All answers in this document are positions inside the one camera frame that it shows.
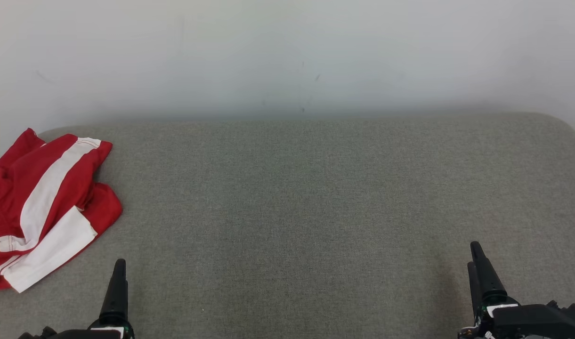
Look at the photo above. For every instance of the grey fabric sofa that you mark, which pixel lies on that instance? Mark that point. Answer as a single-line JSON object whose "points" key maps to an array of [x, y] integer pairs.
{"points": [[287, 212]]}

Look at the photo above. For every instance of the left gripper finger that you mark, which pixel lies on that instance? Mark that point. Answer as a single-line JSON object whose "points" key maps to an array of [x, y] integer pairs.
{"points": [[115, 301]]}

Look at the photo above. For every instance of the red shorts with white stripes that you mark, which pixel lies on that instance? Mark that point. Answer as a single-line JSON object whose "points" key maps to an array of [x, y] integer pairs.
{"points": [[92, 188]]}

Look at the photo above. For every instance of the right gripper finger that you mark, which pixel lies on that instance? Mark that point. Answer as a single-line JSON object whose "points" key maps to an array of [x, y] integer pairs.
{"points": [[474, 287], [489, 285]]}

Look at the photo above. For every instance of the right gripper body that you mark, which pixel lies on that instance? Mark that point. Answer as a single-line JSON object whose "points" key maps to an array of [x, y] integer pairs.
{"points": [[527, 322]]}

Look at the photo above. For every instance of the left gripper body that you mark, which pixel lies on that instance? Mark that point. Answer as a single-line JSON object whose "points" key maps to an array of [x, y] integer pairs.
{"points": [[80, 335]]}

